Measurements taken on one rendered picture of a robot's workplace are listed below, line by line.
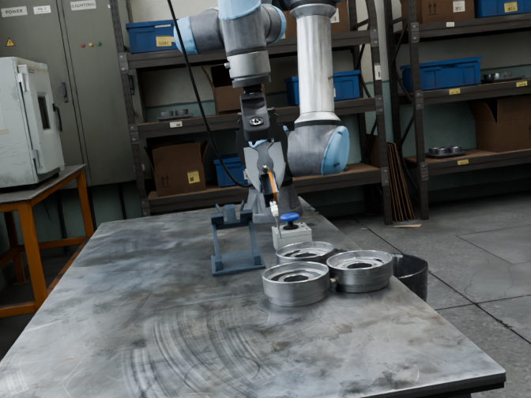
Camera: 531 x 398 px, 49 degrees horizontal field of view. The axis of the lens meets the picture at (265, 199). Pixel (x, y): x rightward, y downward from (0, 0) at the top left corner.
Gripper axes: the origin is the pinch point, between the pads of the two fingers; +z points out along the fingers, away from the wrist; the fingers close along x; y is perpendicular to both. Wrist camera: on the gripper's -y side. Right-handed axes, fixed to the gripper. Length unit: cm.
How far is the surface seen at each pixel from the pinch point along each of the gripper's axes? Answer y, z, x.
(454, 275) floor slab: 200, 108, -99
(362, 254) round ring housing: -13.9, 11.8, -13.5
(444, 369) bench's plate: -50, 14, -15
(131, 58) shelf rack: 323, -43, 74
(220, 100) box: 332, -3, 18
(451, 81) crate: 352, 12, -162
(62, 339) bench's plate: -27.2, 12.3, 34.1
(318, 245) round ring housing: -4.8, 11.7, -7.1
